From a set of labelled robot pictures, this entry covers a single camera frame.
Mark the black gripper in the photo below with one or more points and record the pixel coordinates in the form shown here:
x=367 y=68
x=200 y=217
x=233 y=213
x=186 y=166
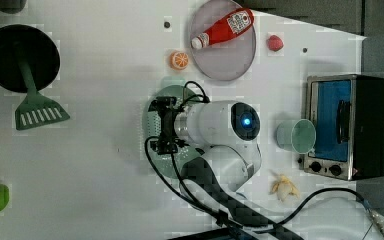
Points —
x=168 y=141

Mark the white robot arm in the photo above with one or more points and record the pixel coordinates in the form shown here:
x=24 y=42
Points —
x=213 y=151

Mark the orange slice toy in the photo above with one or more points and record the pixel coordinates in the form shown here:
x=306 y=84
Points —
x=178 y=60

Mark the grey round plate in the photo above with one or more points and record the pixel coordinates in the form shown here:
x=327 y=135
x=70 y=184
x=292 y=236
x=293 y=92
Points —
x=225 y=61

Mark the red ketchup bottle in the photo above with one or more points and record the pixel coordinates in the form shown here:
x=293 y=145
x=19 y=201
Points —
x=225 y=29

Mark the red strawberry toy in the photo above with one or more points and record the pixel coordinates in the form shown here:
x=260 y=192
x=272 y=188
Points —
x=274 y=43

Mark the green slotted spatula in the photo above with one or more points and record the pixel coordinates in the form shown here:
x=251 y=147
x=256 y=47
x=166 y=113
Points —
x=35 y=110

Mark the green cup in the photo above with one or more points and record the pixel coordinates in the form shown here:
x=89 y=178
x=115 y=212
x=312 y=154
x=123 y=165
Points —
x=297 y=136

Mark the peeled banana toy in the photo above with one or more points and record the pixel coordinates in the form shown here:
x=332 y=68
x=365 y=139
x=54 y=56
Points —
x=283 y=187

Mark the large black cylinder cup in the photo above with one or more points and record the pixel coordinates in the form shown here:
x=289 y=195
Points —
x=41 y=53

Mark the black toaster oven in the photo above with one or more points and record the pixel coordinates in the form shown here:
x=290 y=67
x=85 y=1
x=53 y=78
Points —
x=348 y=114

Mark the small black cylinder cup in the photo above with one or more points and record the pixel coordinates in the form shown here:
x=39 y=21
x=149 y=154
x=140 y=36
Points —
x=12 y=6

